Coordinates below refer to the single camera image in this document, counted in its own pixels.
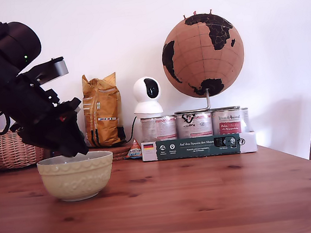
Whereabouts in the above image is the yellow coffee bag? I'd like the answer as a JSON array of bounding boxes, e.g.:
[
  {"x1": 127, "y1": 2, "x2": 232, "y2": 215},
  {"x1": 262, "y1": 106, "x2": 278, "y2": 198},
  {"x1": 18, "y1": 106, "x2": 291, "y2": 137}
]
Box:
[{"x1": 80, "y1": 72, "x2": 126, "y2": 149}]

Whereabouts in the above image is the pale green ceramic bowl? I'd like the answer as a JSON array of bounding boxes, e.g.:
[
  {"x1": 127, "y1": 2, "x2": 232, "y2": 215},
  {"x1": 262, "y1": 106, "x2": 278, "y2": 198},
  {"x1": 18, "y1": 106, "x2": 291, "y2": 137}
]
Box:
[{"x1": 36, "y1": 149, "x2": 117, "y2": 205}]

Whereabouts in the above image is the round woven trivet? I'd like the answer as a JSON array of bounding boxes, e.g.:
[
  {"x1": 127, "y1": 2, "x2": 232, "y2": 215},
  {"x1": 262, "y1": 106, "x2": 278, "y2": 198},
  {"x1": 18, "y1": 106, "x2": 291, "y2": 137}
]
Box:
[{"x1": 86, "y1": 142, "x2": 134, "y2": 164}]

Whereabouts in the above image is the small triangular snack packet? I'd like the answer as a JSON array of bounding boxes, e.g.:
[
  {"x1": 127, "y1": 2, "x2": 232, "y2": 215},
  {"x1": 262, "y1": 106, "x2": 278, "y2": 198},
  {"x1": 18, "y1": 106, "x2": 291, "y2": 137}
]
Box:
[{"x1": 122, "y1": 138, "x2": 143, "y2": 161}]

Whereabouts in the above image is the pet food can white label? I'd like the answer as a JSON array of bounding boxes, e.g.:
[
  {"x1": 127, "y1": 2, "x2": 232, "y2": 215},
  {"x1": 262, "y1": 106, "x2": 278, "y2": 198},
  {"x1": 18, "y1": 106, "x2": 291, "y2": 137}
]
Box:
[{"x1": 140, "y1": 115, "x2": 179, "y2": 143}]

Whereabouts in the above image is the pet food can black logo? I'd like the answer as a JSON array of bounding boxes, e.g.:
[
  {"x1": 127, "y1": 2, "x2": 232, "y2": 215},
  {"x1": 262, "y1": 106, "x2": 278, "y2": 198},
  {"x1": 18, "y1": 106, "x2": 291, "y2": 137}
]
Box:
[{"x1": 175, "y1": 110, "x2": 214, "y2": 140}]

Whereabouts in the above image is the green white cardboard tray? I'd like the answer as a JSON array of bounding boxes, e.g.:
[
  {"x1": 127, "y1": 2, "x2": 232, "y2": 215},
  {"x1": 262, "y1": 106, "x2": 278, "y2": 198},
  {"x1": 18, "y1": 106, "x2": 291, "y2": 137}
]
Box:
[{"x1": 140, "y1": 131, "x2": 258, "y2": 163}]

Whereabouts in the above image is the metal globe stand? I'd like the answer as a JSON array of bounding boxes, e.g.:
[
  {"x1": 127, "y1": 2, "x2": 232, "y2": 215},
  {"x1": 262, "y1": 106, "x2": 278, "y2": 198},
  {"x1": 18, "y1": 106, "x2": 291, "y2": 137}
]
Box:
[{"x1": 172, "y1": 86, "x2": 241, "y2": 116}]

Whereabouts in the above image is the cork globe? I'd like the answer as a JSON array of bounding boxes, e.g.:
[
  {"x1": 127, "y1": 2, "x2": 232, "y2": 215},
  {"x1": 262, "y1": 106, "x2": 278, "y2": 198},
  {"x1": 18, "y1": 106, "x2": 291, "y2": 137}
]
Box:
[{"x1": 158, "y1": 10, "x2": 249, "y2": 103}]

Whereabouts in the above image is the pet food can red label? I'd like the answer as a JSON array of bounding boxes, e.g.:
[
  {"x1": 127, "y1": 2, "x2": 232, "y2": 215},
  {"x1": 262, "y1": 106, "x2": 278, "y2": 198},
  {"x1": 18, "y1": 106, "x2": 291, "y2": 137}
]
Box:
[{"x1": 211, "y1": 108, "x2": 245, "y2": 137}]

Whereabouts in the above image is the pet food can narrow sliver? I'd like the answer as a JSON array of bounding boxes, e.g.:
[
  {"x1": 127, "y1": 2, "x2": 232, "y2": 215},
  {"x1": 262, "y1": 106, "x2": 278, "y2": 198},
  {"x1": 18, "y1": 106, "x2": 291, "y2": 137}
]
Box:
[{"x1": 240, "y1": 108, "x2": 251, "y2": 135}]

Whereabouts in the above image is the wicker basket with handle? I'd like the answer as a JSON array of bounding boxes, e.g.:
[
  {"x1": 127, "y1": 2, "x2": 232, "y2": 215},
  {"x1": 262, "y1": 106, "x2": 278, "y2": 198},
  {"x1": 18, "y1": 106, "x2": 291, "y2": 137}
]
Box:
[{"x1": 0, "y1": 90, "x2": 48, "y2": 171}]

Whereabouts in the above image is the black security camera cable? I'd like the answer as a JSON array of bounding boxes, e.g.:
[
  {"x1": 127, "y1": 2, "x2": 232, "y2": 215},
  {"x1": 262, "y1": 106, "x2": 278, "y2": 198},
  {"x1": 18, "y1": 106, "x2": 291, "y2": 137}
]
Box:
[{"x1": 118, "y1": 115, "x2": 141, "y2": 145}]

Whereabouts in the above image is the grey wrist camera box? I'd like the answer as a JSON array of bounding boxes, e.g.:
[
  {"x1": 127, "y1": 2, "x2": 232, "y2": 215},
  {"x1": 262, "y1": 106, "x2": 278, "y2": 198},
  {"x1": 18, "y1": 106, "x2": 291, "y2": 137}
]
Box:
[{"x1": 26, "y1": 55, "x2": 70, "y2": 87}]

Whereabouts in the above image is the white dome security camera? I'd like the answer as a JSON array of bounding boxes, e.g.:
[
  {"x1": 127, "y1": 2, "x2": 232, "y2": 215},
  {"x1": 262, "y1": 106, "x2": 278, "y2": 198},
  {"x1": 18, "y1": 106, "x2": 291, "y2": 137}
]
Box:
[{"x1": 130, "y1": 75, "x2": 164, "y2": 117}]

